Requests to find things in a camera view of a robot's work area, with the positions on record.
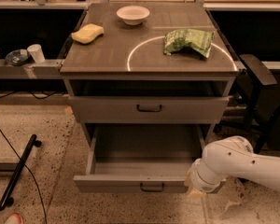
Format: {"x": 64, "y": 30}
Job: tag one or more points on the yellow sponge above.
{"x": 87, "y": 33}

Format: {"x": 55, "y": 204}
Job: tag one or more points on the white ceramic bowl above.
{"x": 133, "y": 15}

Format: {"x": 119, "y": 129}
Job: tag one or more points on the white paper cup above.
{"x": 36, "y": 52}

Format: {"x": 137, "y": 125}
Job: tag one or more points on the grey side shelf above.
{"x": 50, "y": 69}

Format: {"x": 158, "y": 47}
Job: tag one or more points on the red white shoe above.
{"x": 14, "y": 218}

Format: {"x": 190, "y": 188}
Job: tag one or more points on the grey drawer cabinet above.
{"x": 129, "y": 60}

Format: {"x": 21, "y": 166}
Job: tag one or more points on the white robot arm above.
{"x": 234, "y": 157}

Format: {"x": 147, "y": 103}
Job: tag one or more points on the black bar on floor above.
{"x": 6, "y": 199}

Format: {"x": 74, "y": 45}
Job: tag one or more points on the green chip bag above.
{"x": 198, "y": 40}

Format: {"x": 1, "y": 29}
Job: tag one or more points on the grey drawer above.
{"x": 169, "y": 110}
{"x": 151, "y": 158}

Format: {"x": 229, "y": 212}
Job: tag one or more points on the black office chair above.
{"x": 261, "y": 90}

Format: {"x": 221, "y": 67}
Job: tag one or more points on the blue patterned bowl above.
{"x": 18, "y": 57}

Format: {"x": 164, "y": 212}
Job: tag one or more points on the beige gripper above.
{"x": 197, "y": 175}

